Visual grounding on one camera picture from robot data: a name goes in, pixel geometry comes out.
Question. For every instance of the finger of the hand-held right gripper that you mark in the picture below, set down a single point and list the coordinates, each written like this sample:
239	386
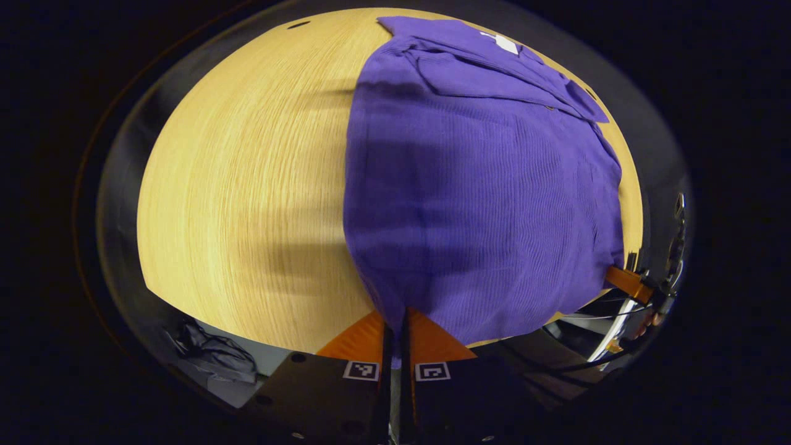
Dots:
629	283

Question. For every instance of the grey crumpled cloth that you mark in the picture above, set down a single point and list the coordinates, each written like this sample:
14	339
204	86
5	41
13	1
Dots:
216	355

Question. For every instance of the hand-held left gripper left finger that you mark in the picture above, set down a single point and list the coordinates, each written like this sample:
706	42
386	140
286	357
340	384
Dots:
387	395

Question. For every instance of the purple shirt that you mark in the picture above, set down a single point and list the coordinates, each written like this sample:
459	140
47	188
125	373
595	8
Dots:
482	204

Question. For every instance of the curved silver metal bar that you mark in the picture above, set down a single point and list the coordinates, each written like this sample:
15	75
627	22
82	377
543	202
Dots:
612	337

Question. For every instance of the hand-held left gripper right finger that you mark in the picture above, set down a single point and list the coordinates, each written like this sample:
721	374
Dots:
406	395

